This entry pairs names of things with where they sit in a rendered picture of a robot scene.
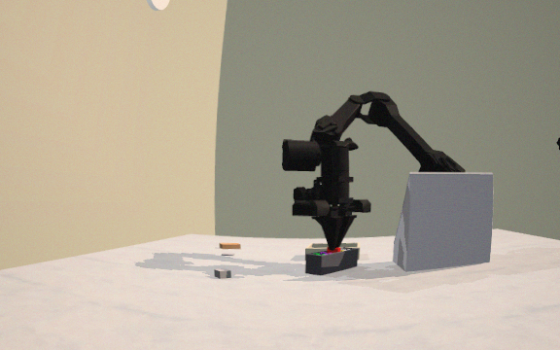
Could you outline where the orange flat block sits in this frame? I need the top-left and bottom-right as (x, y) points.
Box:
(219, 243), (241, 249)

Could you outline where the small beige tray with dark walls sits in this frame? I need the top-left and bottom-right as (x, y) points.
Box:
(305, 242), (361, 260)

